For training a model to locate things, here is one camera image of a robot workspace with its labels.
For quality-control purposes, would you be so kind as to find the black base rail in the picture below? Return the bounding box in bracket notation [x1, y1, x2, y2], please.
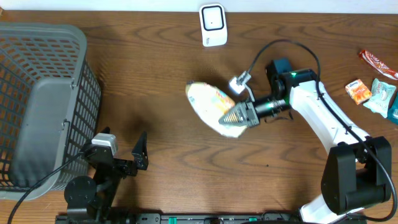
[55, 212, 303, 224]

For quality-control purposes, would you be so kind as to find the large snack chip bag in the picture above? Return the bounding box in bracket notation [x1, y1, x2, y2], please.
[185, 82, 247, 138]

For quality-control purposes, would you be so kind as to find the white barcode scanner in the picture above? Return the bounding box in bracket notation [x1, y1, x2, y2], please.
[199, 4, 228, 47]

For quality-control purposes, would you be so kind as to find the mint green wipes packet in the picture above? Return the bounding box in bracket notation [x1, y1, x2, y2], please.
[363, 78, 396, 118]

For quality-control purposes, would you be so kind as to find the grey plastic basket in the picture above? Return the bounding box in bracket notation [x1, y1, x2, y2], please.
[1, 22, 102, 201]

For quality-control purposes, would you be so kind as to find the teal mouthwash bottle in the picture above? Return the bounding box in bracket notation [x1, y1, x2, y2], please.
[387, 96, 398, 124]

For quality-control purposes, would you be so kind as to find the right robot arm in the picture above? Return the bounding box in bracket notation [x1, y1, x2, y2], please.
[219, 58, 396, 223]

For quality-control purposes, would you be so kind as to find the orange red snack bar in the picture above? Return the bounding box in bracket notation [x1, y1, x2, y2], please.
[358, 50, 397, 80]

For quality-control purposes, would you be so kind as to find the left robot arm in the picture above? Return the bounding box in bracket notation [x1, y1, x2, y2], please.
[55, 127, 149, 223]

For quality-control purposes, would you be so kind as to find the small orange tissue box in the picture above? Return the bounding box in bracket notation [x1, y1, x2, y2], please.
[345, 79, 373, 105]

